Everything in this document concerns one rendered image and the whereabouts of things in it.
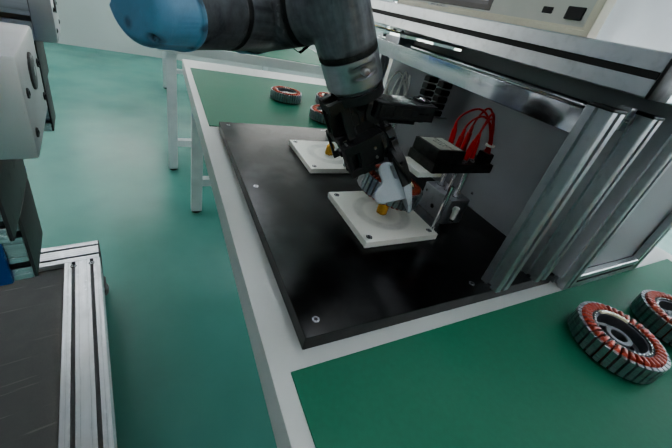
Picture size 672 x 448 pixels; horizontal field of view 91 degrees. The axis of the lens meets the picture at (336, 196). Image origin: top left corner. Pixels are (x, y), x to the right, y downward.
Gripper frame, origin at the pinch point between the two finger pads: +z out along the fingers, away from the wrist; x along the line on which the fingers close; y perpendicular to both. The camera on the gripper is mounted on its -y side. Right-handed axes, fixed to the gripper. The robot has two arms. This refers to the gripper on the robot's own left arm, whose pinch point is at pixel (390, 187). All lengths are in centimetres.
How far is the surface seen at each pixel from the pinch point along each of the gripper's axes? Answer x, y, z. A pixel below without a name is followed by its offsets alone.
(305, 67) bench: -157, -33, 31
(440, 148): 2.1, -9.1, -4.7
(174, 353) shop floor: -35, 71, 55
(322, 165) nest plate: -18.2, 6.3, 2.4
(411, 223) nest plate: 3.9, -0.9, 6.5
